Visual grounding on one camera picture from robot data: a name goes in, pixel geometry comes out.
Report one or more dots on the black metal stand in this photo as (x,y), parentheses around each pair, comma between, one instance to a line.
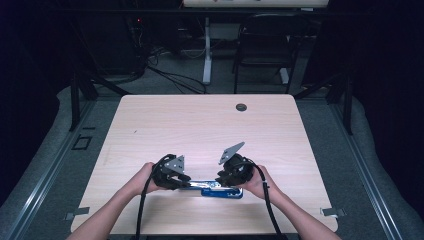
(75,100)
(347,106)

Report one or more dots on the dark equipment cabinet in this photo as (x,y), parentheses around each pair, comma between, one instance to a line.
(110,43)

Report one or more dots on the aluminium floor rail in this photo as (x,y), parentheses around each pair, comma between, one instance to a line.
(370,180)
(43,186)

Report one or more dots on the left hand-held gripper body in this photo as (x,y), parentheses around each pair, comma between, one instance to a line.
(168,170)

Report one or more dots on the grey tape strip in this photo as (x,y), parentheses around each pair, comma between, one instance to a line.
(78,212)
(333,212)

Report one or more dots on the person's left hand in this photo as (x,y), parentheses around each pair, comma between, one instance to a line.
(146,180)

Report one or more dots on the dark round table grommet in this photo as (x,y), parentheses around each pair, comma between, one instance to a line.
(241,107)

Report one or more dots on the person's right hand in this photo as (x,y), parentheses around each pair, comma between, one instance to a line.
(258,186)

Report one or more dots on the light wooden desk top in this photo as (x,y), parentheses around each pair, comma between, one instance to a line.
(256,3)

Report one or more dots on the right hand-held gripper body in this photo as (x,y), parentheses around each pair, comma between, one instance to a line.
(236,166)

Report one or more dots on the white desk foot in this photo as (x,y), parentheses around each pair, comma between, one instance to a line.
(284,76)

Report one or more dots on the white desk leg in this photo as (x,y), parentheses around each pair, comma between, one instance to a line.
(207,56)

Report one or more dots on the black folding chair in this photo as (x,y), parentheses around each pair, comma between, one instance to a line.
(266,36)

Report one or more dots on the blue stapler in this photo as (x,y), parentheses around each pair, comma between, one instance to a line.
(213,191)

